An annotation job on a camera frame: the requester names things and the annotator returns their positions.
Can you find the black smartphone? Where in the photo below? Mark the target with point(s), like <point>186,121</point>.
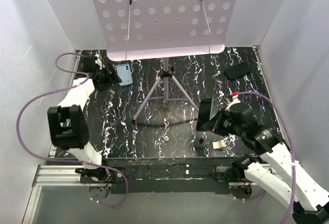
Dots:
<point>204,113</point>

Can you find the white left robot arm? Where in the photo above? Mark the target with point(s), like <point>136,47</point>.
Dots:
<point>67,125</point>

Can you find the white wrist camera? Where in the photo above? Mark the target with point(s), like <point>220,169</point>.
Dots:
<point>98,61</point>
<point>232,99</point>

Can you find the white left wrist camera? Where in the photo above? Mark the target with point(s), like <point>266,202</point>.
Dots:
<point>98,61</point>

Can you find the small white beige block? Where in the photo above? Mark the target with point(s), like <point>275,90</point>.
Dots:
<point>219,145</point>

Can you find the white perforated music stand desk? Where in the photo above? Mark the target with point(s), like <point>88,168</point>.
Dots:
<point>145,29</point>

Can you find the aluminium frame rail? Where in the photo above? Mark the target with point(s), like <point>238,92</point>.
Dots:
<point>56,172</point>

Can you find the light blue phone case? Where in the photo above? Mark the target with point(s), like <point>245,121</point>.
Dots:
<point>124,73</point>

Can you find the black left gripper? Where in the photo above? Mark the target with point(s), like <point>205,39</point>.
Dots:
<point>112,77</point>

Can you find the black phone case on table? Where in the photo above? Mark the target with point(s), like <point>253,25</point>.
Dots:
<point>237,71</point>

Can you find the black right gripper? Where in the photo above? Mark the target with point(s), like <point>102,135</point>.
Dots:
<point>214,125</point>

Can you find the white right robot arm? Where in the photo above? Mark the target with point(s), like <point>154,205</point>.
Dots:
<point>294,188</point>

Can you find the black metal base plate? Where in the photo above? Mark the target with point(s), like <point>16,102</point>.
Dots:
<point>179,175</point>

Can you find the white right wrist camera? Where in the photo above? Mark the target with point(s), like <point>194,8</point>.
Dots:
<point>232,99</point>

